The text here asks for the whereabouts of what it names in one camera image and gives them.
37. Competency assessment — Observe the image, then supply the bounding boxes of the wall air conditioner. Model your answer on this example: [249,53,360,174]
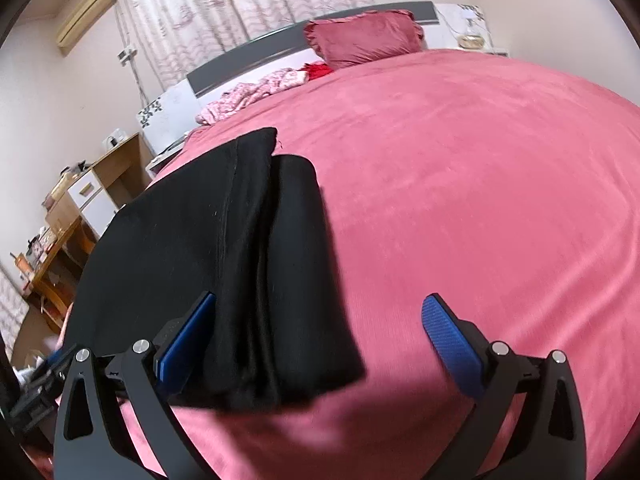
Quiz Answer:
[55,0,122,55]

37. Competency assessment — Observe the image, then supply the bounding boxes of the wooden desk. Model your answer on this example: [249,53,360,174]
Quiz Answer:
[92,132,153,211]

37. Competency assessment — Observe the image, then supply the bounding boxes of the pink fleece blanket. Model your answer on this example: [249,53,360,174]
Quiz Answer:
[55,49,640,480]

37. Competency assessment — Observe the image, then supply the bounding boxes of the red cloth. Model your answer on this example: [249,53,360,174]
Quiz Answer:
[300,60,335,82]

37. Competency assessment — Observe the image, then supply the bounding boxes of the wooden cabinet with white drawer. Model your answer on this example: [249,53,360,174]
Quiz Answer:
[45,167,118,241]

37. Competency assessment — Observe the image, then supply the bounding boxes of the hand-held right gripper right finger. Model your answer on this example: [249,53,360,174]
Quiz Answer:
[421,292,587,480]

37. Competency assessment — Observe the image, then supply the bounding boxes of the white nightstand with lamp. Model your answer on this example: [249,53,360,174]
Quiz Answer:
[434,2,510,58]

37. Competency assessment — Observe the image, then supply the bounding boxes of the dark pink ruffled pillow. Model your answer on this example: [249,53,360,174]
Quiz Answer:
[303,9,425,71]

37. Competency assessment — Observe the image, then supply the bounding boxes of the black pants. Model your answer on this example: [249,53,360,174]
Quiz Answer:
[65,126,366,411]

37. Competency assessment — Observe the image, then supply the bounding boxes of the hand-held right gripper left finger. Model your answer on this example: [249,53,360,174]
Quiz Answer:
[52,291,218,480]

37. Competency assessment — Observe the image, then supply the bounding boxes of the low wooden table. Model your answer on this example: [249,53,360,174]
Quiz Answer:
[15,217,98,333]

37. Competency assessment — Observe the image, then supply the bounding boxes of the grey and white headboard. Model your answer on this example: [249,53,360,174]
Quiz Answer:
[186,1,441,106]

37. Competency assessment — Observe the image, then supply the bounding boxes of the pink floral cloth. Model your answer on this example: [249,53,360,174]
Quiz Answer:
[195,67,308,126]

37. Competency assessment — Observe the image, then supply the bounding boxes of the floral print curtain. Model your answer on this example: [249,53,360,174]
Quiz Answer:
[117,0,376,91]

